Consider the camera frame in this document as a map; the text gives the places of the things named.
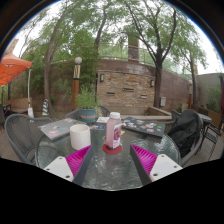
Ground globe lamp post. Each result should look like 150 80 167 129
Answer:
71 56 83 111

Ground black backpack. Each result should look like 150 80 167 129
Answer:
167 109 201 158

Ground grey wire chair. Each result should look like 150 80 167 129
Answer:
64 105 111 122

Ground grey mesh chair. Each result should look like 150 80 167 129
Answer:
3 113 54 166

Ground slender tree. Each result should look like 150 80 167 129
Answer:
176 36 208 108

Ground potted plant in blue pot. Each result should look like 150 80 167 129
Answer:
74 87 100 124

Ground dark-trunked tree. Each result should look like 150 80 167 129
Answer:
123 0 181 108

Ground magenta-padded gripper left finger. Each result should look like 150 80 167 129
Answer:
43 144 96 187

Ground silver laptop with stickers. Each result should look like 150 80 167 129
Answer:
37 117 79 141

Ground small colourful sticker cards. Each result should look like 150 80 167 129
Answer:
89 124 106 131

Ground printed paper sheet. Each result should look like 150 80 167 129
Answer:
95 116 110 125

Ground round patio table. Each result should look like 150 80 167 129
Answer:
198 113 213 126

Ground dark patio chair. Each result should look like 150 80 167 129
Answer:
203 114 224 161

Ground pink drink bottle white cap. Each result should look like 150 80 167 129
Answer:
105 111 123 150

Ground closed maroon umbrella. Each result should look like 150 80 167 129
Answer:
219 74 224 118

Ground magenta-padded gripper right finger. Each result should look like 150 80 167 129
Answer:
128 144 184 187

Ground grey woven chair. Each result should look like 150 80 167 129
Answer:
166 109 205 166

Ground blue yellow striped bollard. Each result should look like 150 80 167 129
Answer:
41 98 50 118

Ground leaning tree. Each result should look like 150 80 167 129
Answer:
43 0 111 118

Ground white cup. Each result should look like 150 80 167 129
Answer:
69 123 92 151

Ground black laptop with stickers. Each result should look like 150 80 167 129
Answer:
122 116 167 138

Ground orange canopy umbrella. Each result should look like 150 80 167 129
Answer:
0 50 33 87

